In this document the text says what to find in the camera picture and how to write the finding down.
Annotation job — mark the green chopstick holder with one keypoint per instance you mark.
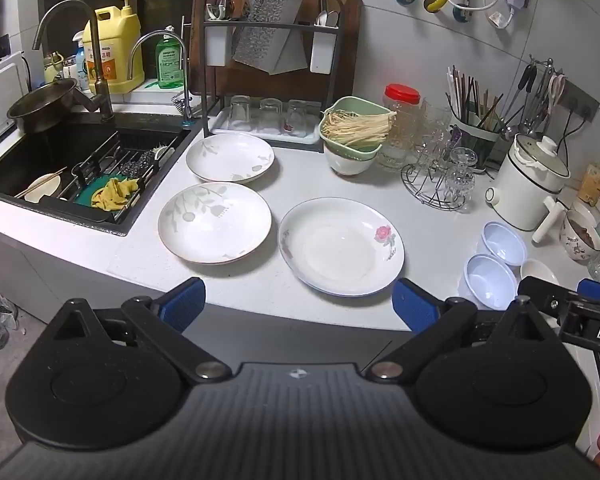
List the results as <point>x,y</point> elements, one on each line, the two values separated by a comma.
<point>480,147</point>

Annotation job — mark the grey wall outlet strip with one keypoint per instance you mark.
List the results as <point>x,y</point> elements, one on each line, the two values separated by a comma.
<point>580,102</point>

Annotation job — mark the black metal knife rack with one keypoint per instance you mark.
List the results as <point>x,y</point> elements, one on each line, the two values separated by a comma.
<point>207,90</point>

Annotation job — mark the black kitchen sink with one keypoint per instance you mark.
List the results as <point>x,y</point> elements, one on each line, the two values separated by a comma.
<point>45,147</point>

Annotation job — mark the white drip tray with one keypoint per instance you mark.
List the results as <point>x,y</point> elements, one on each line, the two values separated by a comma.
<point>265,137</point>

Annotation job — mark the patterned bowl with brown food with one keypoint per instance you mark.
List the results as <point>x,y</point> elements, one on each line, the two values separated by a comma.
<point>580,237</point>

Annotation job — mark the white electric cooking pot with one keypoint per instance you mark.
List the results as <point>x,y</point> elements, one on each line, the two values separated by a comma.
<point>517,200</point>

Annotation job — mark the teal scrubbing pad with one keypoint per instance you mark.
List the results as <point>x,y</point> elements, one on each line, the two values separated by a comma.
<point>85,192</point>

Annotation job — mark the small yellow teapot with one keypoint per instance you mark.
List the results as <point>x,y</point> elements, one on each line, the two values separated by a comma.
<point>53,67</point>

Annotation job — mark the green dish soap bottle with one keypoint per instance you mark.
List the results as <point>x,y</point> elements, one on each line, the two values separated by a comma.
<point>170,60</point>

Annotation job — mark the metal basin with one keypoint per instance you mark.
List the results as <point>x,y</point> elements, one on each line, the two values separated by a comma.
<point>40,105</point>

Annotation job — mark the steel cleaver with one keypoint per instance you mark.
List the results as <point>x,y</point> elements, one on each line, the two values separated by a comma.
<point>265,35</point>

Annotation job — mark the bunch of chopsticks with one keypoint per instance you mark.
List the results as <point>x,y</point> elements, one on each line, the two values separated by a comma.
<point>472,95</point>

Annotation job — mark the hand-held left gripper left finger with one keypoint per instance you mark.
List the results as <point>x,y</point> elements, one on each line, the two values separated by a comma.
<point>182,302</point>

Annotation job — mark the light blue plastic bowl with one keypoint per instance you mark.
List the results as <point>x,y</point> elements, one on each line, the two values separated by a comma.
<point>490,280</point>
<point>502,242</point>

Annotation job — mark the white utensil cup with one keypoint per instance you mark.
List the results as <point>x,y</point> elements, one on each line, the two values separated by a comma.
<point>324,50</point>
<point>215,47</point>

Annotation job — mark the plastic bag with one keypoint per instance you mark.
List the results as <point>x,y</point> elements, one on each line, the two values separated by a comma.
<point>0,315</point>

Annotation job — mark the steel wool scrubber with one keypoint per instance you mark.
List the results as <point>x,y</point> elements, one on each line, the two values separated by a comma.
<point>136,165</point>

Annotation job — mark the yellow detergent jug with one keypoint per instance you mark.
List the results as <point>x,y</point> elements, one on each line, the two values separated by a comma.
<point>120,50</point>

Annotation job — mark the white countertop appliance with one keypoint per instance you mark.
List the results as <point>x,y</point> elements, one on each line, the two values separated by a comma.
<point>0,95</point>

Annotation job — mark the red-lid clear jar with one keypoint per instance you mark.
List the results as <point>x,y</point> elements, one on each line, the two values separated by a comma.
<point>401,120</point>

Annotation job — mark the cluster of patterned glass cups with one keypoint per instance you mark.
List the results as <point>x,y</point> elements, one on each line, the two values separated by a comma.
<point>457,170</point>

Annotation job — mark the bundle of dry noodles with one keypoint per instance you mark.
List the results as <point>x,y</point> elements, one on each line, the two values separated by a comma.
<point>360,127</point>

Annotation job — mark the white leaf-pattern plate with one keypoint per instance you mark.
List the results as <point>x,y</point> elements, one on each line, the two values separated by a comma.
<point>215,222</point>
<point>230,157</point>

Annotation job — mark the black sink drain rack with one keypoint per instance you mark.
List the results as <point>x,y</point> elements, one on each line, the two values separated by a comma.
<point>105,165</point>

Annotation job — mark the yellow dish cloth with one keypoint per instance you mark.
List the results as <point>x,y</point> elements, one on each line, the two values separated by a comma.
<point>112,192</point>

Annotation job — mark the plain white bowl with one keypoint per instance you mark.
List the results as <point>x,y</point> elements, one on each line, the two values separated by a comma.
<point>537,269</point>

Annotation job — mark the kitchen scissors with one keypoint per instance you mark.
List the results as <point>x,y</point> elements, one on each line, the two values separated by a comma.
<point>557,87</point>

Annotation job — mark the small clear glass cup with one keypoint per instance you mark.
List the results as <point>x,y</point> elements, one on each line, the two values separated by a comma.
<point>240,112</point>
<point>270,115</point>
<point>296,117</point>

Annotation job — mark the yellow paper packet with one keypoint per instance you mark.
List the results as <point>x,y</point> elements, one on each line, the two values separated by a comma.
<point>596,185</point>

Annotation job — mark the white ceramic bowl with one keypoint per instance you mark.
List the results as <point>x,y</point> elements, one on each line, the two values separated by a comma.
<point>352,166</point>

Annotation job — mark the small chrome faucet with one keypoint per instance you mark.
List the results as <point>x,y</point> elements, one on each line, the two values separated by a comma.
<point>185,85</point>

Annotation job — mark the green colander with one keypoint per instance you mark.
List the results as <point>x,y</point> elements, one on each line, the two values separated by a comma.
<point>352,105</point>

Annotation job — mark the brown wooden cutting board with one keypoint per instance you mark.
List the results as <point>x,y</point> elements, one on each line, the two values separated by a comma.
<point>347,50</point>

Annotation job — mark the wooden chopstick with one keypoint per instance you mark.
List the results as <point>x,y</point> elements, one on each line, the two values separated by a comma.
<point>40,181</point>
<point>42,185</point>

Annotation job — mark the white bowl in sink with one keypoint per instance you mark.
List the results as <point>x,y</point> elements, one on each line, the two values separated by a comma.
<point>42,191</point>

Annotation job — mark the small white blue bottle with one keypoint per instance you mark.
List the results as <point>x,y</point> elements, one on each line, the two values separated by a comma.
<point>81,62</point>

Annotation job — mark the white pink-flower plate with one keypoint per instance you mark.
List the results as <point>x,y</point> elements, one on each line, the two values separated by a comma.
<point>340,247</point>

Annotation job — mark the glass pot lid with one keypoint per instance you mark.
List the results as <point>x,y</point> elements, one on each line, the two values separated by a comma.
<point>542,155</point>

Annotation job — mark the green basin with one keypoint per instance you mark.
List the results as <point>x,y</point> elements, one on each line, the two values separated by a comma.
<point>352,154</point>

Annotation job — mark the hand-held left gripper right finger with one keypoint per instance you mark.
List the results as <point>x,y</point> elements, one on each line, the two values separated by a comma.
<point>415,310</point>

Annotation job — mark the tall bronze faucet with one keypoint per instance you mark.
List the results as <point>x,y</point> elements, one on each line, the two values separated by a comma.
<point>96,60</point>

